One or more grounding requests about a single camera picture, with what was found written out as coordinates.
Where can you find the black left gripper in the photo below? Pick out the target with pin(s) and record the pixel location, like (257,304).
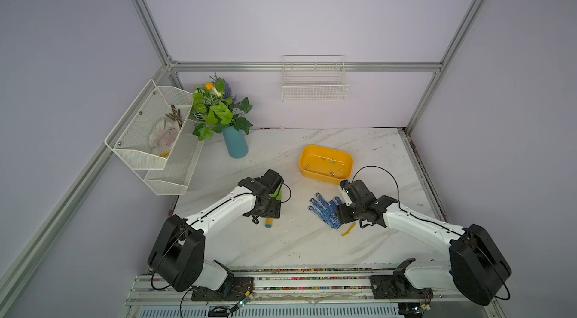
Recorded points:
(274,210)

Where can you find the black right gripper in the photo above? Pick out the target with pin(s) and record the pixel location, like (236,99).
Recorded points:
(343,214)

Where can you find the blue dotted work glove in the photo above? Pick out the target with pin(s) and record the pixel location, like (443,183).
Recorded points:
(326,211)

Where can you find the yellow plastic storage box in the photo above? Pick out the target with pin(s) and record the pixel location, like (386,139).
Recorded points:
(325,164)

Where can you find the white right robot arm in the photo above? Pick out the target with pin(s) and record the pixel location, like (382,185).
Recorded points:
(472,263)

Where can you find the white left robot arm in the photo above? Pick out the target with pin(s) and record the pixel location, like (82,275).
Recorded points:
(178,255)

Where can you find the green yellow brush tool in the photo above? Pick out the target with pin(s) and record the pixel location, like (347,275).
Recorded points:
(269,222)

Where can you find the teal vase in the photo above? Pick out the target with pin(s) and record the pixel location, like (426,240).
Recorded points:
(235,142)

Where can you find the green artificial plant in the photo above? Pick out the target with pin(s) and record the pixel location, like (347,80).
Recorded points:
(215,109)

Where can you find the white cloth in shelf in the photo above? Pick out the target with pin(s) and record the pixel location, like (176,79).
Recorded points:
(162,137)

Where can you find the brown twigs in shelf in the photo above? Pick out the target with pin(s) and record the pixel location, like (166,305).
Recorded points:
(175,116)

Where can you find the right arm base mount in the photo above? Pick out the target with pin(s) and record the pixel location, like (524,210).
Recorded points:
(397,285)

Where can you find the aluminium rail platform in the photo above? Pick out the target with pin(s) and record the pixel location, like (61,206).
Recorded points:
(299,292)

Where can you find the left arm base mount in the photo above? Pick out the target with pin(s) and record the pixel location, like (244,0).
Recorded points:
(218,283)

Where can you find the white mesh wall shelf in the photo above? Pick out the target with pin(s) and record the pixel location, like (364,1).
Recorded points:
(129,140)

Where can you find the white wire wall basket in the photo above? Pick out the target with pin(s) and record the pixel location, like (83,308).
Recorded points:
(314,78)

